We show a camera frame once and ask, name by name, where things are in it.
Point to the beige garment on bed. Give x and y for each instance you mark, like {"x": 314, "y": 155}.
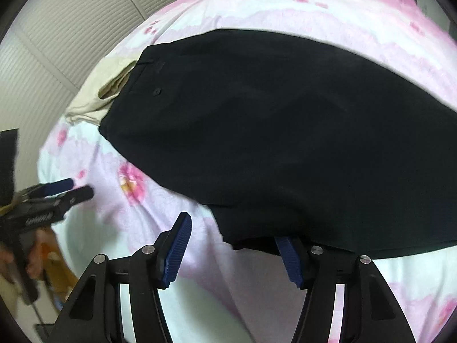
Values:
{"x": 102, "y": 86}

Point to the person's left hand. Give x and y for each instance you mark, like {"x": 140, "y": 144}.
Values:
{"x": 44, "y": 236}

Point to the black pants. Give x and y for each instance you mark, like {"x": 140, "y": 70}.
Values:
{"x": 282, "y": 136}

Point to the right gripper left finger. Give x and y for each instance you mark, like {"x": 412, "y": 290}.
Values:
{"x": 92, "y": 313}

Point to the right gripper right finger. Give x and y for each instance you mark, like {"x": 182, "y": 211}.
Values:
{"x": 371, "y": 312}

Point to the pink floral bed sheet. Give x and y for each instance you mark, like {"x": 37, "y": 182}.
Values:
{"x": 223, "y": 295}

